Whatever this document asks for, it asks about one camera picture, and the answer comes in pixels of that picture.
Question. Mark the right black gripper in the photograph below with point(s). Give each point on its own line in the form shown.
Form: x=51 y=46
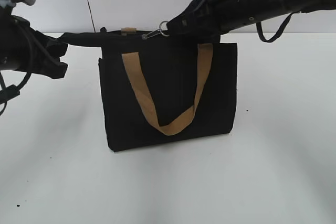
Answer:
x=196 y=22

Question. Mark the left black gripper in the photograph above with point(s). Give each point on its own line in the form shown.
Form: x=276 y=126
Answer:
x=46 y=58

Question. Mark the silver zipper pull clip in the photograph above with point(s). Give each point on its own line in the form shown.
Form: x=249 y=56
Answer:
x=158 y=32

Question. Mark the black tote bag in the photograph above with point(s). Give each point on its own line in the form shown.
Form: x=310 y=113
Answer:
x=162 y=89

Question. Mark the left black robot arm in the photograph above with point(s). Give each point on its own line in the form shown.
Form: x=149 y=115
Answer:
x=27 y=50

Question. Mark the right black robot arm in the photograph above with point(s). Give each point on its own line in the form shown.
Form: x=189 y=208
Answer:
x=270 y=16

